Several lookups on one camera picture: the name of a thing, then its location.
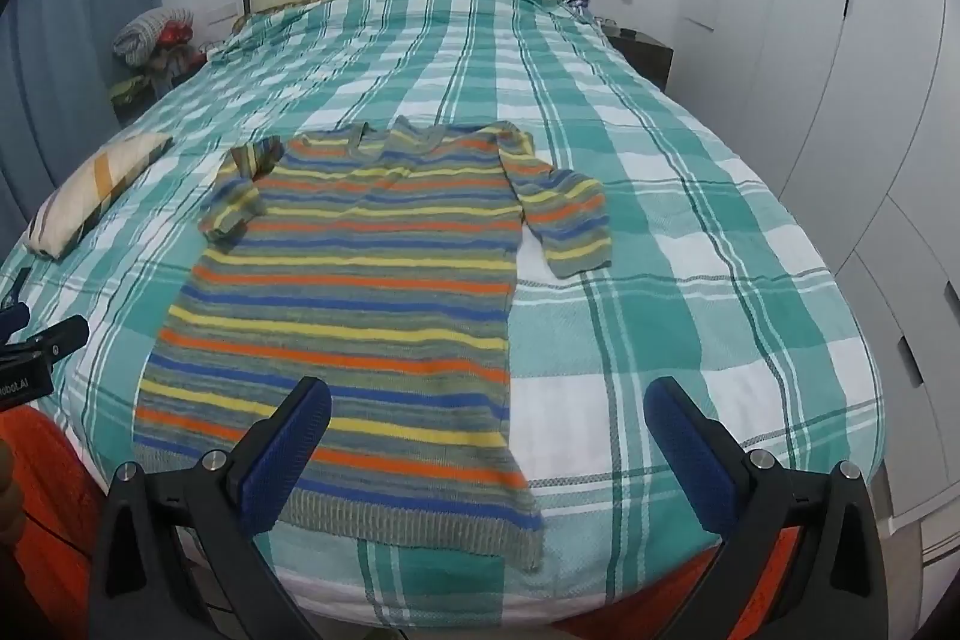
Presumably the blue curtain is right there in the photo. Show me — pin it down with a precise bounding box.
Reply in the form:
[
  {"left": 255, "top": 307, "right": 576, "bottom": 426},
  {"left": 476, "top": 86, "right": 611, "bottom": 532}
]
[{"left": 0, "top": 0, "right": 164, "bottom": 255}]

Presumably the dark nightstand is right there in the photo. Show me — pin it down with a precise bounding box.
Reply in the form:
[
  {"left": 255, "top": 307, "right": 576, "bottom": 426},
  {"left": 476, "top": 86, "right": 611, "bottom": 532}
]
[{"left": 604, "top": 26, "right": 674, "bottom": 94}]

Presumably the white wardrobe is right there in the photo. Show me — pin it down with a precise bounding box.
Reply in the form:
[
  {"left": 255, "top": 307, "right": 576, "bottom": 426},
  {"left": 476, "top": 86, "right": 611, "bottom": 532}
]
[{"left": 675, "top": 0, "right": 960, "bottom": 570}]

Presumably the person's left hand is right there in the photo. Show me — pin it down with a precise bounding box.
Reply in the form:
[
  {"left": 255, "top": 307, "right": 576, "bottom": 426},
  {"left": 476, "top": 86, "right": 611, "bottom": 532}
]
[{"left": 0, "top": 437, "right": 21, "bottom": 547}]

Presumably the pile of dark clothes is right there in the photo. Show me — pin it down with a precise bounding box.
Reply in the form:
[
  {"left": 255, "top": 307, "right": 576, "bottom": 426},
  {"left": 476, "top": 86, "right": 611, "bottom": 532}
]
[{"left": 109, "top": 29, "right": 209, "bottom": 112}]

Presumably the folded cream striped pillow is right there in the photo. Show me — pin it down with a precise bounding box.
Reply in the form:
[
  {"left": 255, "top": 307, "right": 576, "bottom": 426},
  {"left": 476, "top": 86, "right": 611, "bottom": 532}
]
[{"left": 21, "top": 131, "right": 175, "bottom": 263}]

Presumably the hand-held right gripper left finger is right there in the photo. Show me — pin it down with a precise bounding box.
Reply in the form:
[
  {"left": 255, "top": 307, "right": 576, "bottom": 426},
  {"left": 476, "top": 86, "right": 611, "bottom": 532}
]
[{"left": 88, "top": 376, "right": 335, "bottom": 640}]

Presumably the person's orange knit clothing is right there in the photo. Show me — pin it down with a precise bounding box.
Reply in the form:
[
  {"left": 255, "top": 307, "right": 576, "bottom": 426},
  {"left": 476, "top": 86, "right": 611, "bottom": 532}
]
[{"left": 0, "top": 404, "right": 797, "bottom": 640}]

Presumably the striped knit sweater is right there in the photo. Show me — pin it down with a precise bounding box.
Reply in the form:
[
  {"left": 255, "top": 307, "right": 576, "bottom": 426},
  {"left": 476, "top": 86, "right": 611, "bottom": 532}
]
[{"left": 131, "top": 115, "right": 614, "bottom": 573}]

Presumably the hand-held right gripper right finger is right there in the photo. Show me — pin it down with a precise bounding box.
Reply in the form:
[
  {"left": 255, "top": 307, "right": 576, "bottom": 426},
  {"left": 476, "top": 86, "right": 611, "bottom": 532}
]
[{"left": 643, "top": 376, "right": 890, "bottom": 640}]

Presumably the green plaid bed sheet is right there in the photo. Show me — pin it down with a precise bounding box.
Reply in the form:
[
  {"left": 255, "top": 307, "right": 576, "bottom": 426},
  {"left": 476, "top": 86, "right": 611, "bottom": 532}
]
[{"left": 0, "top": 0, "right": 887, "bottom": 632}]

